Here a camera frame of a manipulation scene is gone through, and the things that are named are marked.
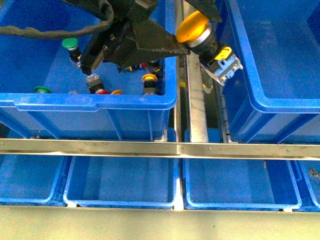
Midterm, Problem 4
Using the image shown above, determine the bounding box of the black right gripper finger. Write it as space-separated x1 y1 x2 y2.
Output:
186 0 222 22

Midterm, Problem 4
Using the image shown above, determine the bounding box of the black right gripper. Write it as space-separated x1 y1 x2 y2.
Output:
65 0 190 75

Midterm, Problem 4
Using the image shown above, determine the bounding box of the yellow mushroom push button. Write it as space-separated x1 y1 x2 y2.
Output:
175 10 243 86

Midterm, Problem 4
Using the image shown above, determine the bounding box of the small yellow push button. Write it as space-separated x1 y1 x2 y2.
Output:
141 73 159 96

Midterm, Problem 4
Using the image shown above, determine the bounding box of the red push button in bin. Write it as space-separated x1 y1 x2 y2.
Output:
85 73 110 95

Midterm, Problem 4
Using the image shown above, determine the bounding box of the green push button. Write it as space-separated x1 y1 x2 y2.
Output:
62 37 82 69
34 86 52 94

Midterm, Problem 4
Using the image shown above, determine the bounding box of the blue middle plastic bin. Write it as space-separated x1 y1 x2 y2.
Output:
217 0 320 144

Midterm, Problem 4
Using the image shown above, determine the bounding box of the blue plastic bin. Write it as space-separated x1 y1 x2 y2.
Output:
0 0 177 141
217 0 320 144

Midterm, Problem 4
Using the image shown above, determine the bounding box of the blue right plastic bin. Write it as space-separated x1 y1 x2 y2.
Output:
0 0 177 141

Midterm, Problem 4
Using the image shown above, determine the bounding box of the lower left blue bin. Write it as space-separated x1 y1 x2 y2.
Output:
63 156 179 210

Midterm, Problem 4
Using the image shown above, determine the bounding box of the lower blue empty bin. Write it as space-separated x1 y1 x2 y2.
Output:
182 159 302 211

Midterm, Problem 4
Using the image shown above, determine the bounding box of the lower blue bin with parts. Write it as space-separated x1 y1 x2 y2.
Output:
290 160 320 213

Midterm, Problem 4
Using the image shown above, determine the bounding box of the metal rack frame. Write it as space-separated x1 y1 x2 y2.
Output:
0 0 320 213

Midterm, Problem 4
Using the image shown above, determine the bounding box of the black braided cable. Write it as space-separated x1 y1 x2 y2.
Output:
0 0 115 40

